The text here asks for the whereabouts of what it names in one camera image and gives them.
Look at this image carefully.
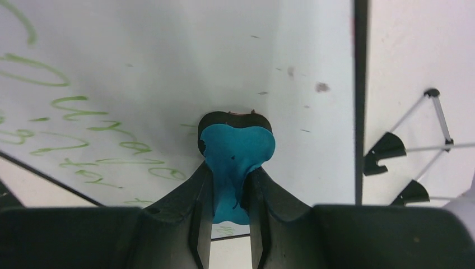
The small black-framed whiteboard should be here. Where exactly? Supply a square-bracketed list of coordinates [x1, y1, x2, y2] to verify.
[0, 0, 370, 242]

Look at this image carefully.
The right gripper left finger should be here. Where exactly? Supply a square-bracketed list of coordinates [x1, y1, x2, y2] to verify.
[1, 164, 213, 268]

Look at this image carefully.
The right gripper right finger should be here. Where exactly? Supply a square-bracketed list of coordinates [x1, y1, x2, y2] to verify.
[243, 168, 474, 268]

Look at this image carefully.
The wire whiteboard stand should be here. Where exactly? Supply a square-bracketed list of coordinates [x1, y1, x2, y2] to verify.
[362, 87, 474, 207]

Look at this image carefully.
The blue whiteboard eraser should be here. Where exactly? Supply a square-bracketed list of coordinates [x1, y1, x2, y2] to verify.
[197, 111, 276, 225]

